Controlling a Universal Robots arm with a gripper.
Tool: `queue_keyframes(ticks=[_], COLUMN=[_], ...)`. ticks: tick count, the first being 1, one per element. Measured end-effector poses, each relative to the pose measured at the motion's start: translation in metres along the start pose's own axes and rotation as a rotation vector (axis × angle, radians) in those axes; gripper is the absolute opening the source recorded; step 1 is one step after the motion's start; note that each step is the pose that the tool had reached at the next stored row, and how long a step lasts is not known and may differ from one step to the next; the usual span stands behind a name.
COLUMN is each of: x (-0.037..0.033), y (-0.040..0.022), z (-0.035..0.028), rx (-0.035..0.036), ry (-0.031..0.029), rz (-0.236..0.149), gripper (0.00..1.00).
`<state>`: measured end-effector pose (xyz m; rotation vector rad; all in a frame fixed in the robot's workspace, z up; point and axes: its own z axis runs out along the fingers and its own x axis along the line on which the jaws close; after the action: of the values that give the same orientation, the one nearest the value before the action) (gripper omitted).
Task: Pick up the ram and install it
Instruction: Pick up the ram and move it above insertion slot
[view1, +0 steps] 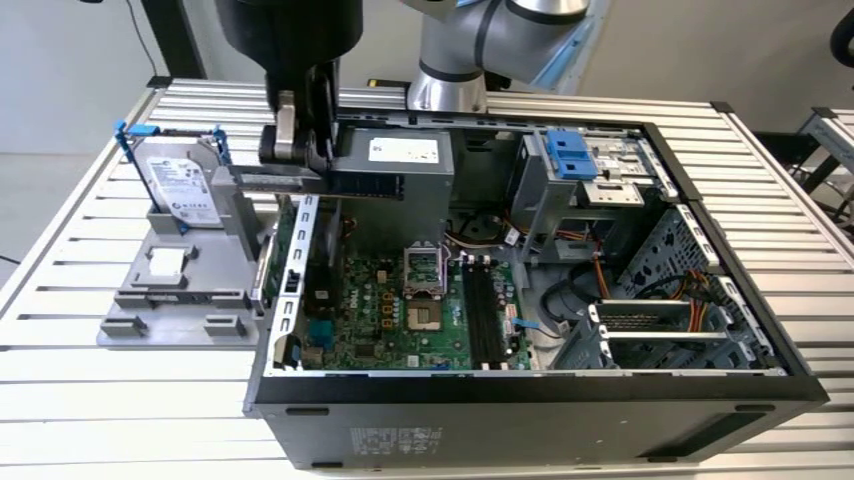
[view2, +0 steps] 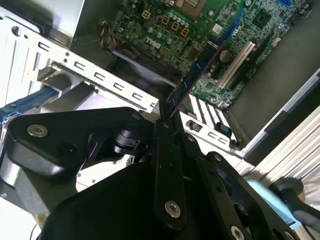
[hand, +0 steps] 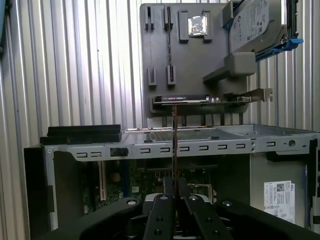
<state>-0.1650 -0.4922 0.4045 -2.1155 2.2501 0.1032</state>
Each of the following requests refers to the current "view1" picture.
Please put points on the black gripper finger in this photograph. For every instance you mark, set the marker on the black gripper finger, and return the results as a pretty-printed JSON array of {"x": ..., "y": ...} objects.
[{"x": 320, "y": 125}]

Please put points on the RAM stick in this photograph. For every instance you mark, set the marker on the RAM stick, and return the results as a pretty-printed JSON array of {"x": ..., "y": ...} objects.
[{"x": 280, "y": 181}]

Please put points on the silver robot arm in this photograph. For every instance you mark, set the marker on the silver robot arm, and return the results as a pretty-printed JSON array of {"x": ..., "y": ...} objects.
[{"x": 460, "y": 30}]

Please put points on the black RAM slot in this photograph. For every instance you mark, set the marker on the black RAM slot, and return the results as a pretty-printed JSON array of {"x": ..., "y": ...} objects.
[
  {"x": 474, "y": 312},
  {"x": 483, "y": 312},
  {"x": 493, "y": 312},
  {"x": 501, "y": 312}
]

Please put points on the grey power supply unit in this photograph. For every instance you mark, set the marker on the grey power supply unit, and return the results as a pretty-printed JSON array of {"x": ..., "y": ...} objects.
[{"x": 400, "y": 220}]

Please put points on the green graphics card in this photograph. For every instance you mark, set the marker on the green graphics card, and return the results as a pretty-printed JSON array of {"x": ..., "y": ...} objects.
[{"x": 288, "y": 235}]

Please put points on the hard disk in blue carrier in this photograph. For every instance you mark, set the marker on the hard disk in blue carrier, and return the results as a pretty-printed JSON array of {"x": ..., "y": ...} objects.
[{"x": 180, "y": 190}]

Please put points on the grey drive cage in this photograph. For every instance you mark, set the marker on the grey drive cage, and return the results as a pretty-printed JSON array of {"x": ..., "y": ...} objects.
[{"x": 534, "y": 200}]

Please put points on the silver CPU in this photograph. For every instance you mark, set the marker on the silver CPU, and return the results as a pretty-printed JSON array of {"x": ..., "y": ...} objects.
[{"x": 167, "y": 262}]

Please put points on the grey parts rack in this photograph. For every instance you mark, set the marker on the grey parts rack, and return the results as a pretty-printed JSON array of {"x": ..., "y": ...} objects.
[{"x": 200, "y": 280}]

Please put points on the blue drive latch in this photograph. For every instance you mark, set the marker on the blue drive latch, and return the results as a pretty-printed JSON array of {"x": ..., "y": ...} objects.
[{"x": 567, "y": 150}]

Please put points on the CPU socket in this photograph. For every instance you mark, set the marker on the CPU socket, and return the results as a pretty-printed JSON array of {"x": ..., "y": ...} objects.
[{"x": 424, "y": 316}]

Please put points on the green motherboard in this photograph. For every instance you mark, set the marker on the green motherboard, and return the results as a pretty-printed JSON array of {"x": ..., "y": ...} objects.
[{"x": 374, "y": 345}]

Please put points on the perforated grey disk bay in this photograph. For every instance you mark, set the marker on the perforated grey disk bay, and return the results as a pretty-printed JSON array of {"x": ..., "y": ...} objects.
[{"x": 667, "y": 240}]

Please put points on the black PC case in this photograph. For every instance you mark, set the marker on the black PC case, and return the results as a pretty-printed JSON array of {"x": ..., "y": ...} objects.
[{"x": 467, "y": 430}]

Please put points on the black stand post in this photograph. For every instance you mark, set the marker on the black stand post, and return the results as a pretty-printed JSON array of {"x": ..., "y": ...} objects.
[{"x": 180, "y": 40}]

